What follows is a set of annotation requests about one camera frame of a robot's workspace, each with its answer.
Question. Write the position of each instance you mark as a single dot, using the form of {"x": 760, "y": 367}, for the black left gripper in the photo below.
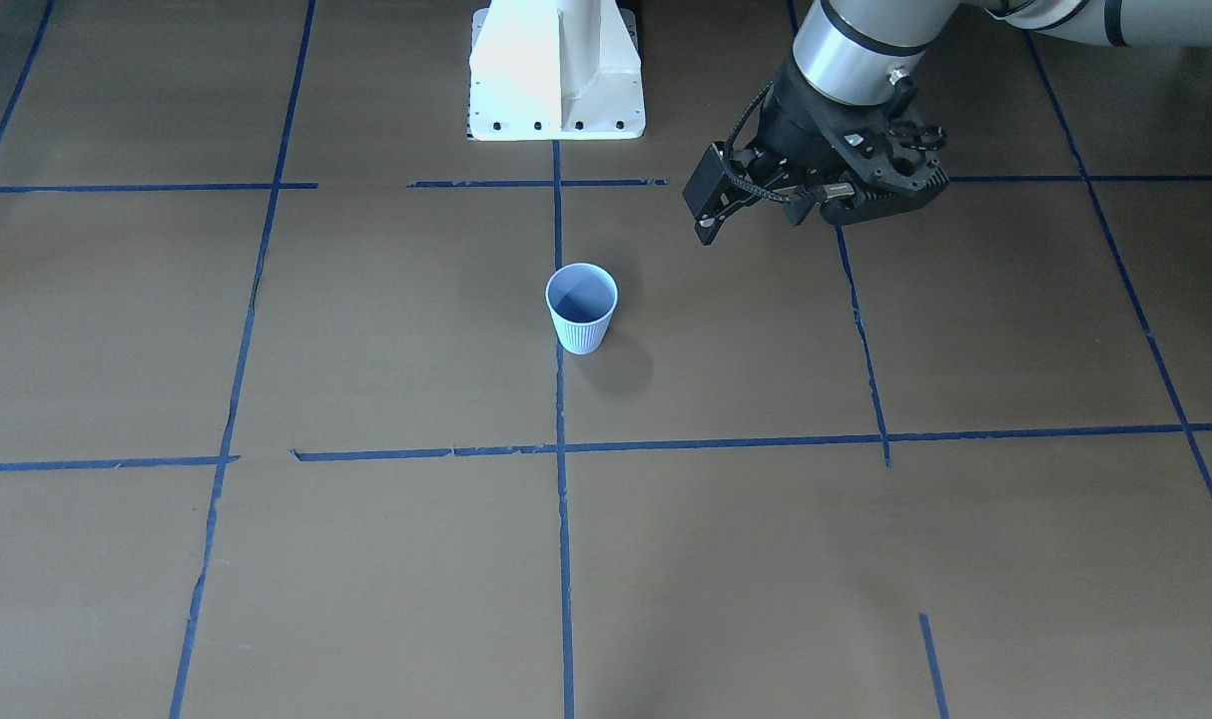
{"x": 795, "y": 122}

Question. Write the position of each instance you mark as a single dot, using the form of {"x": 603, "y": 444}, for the blue ribbed plastic cup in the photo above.
{"x": 581, "y": 298}

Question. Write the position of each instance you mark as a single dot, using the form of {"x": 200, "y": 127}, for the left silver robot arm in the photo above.
{"x": 847, "y": 49}

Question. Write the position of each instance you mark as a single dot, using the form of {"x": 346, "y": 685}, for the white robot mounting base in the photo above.
{"x": 555, "y": 71}

